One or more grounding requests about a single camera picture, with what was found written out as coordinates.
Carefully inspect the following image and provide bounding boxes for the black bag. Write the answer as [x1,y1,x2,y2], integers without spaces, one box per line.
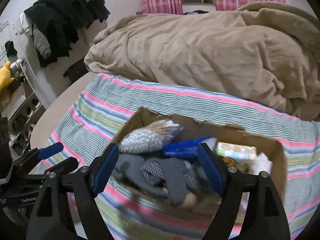
[63,60,88,83]

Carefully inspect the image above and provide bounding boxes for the blue wipes packet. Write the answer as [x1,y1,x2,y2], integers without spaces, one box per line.
[163,137,217,158]

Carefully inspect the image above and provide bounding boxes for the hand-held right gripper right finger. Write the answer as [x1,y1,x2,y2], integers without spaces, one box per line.
[197,142,292,240]

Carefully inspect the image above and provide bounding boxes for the bag of cotton swabs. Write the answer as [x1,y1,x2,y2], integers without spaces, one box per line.
[119,119,184,154]

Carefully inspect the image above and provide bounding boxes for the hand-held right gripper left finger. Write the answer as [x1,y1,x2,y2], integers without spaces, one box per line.
[26,142,120,240]

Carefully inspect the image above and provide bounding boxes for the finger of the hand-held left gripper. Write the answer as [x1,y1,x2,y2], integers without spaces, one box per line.
[27,157,79,180]
[14,142,64,168]

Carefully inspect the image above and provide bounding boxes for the black wall-hung cloth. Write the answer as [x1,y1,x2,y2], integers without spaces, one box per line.
[5,41,18,58]

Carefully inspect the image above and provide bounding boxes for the pile of black clothes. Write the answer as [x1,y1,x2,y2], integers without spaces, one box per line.
[24,0,111,68]

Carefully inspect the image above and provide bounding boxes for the grey dotted knit glove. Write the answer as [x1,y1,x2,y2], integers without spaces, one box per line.
[184,164,220,196]

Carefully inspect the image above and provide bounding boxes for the striped cloth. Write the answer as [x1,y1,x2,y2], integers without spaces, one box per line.
[44,73,320,240]

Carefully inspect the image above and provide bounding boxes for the white toy figure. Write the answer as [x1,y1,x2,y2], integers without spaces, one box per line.
[10,58,26,71]

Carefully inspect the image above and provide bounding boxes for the beige blanket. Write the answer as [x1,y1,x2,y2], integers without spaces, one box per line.
[84,1,320,122]

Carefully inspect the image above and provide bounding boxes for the dark clothing by window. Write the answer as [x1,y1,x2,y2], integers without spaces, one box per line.
[182,10,213,16]

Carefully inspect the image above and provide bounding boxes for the yellow plush toy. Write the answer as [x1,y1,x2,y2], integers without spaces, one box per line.
[0,60,15,92]

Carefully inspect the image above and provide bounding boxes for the cartoon dog tissue pack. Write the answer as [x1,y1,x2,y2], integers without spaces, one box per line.
[216,142,258,162]

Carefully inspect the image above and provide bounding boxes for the shoe cabinet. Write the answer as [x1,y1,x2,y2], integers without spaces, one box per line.
[0,75,47,155]

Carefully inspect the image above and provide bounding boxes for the white garment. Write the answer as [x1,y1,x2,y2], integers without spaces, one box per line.
[19,12,32,34]

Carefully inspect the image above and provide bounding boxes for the brown cardboard box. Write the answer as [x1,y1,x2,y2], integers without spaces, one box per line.
[110,107,287,224]

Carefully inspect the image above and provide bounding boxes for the grey socks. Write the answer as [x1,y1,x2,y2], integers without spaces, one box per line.
[117,154,192,204]

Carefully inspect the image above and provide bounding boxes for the grey padded garment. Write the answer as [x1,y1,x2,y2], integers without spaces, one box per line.
[32,27,52,59]

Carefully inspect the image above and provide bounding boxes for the white towel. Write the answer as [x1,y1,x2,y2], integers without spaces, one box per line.
[249,152,273,176]

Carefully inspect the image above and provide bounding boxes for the beige bed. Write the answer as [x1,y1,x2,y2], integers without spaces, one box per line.
[30,71,320,152]

